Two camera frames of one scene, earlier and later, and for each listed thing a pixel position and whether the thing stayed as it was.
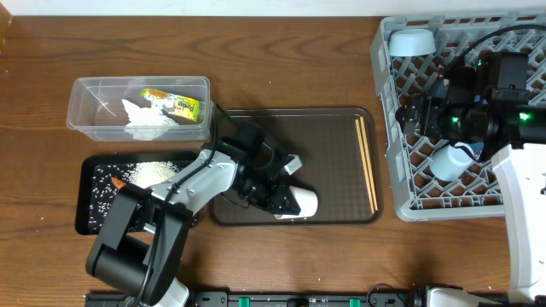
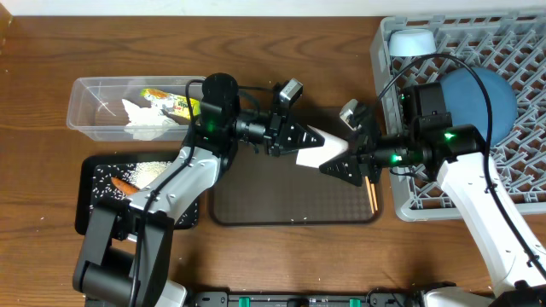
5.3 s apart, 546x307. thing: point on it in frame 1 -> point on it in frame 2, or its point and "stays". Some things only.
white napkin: (147, 124) stays
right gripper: (432, 107) -> (364, 153)
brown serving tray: (340, 152) stays
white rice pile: (143, 174) stays
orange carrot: (118, 182) stays
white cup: (307, 201) -> (317, 156)
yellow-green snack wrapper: (172, 103) stays
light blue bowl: (411, 42) stays
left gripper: (275, 199) -> (275, 141)
